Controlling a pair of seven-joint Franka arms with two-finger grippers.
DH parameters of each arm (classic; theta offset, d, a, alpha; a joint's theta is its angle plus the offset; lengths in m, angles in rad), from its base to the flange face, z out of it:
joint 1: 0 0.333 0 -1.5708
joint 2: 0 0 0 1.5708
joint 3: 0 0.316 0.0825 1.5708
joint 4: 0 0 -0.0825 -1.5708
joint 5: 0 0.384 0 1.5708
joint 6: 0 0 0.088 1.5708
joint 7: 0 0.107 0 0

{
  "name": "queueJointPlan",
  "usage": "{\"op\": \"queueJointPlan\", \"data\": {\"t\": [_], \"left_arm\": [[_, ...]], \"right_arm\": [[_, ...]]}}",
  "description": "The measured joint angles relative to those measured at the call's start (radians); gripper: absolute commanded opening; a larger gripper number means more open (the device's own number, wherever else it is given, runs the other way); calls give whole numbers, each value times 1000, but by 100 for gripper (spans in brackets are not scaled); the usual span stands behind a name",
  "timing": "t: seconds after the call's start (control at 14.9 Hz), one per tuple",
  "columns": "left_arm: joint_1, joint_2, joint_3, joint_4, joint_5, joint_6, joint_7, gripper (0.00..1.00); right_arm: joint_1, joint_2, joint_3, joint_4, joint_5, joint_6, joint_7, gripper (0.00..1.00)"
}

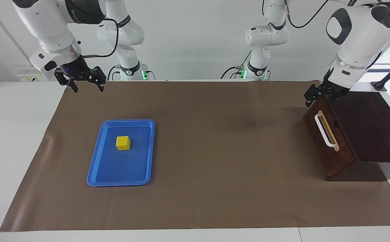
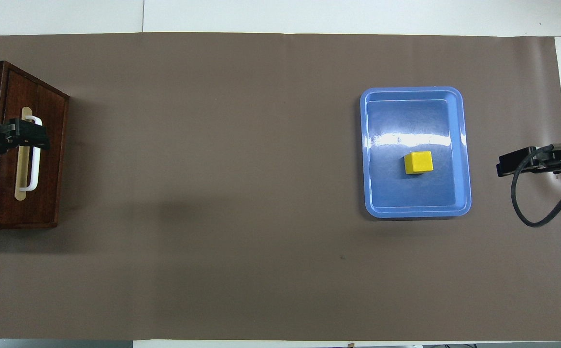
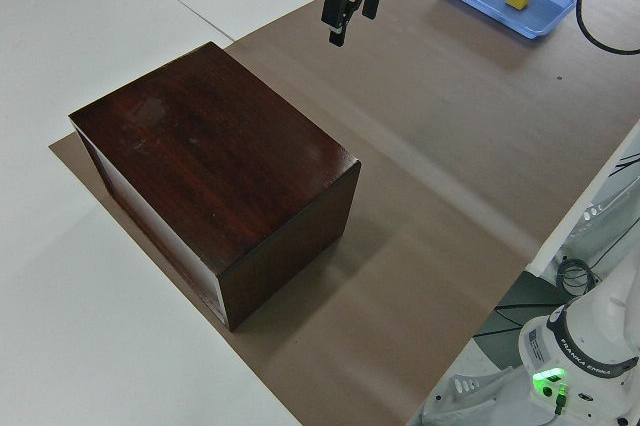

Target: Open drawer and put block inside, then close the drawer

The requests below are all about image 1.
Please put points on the brown paper table mat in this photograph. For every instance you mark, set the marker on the brown paper table mat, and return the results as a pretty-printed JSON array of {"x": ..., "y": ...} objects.
[{"x": 215, "y": 151}]

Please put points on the white wall socket box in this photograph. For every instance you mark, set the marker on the white wall socket box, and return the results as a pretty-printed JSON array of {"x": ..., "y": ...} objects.
[{"x": 27, "y": 76}]

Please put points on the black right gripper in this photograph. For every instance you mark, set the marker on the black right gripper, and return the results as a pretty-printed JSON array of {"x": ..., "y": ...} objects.
[{"x": 77, "y": 70}]

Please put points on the dark wooden drawer cabinet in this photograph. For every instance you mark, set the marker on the dark wooden drawer cabinet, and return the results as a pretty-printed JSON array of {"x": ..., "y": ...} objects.
[{"x": 373, "y": 127}]

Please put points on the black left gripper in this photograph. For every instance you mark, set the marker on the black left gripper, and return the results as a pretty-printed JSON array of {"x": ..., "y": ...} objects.
[{"x": 332, "y": 88}]

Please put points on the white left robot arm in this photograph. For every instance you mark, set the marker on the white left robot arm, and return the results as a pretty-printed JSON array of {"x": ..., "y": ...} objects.
[{"x": 359, "y": 43}]

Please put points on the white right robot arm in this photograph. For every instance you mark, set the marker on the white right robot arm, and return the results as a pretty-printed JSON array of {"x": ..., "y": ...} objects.
[{"x": 53, "y": 30}]

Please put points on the wooden drawer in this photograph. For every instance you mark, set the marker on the wooden drawer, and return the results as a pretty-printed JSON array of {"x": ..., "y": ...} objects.
[{"x": 341, "y": 158}]

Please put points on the yellow cube block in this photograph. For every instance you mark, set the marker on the yellow cube block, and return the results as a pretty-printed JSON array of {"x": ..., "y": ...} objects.
[{"x": 123, "y": 143}]

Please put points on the blue plastic tray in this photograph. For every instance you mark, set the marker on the blue plastic tray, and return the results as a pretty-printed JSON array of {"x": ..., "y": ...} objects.
[{"x": 124, "y": 168}]

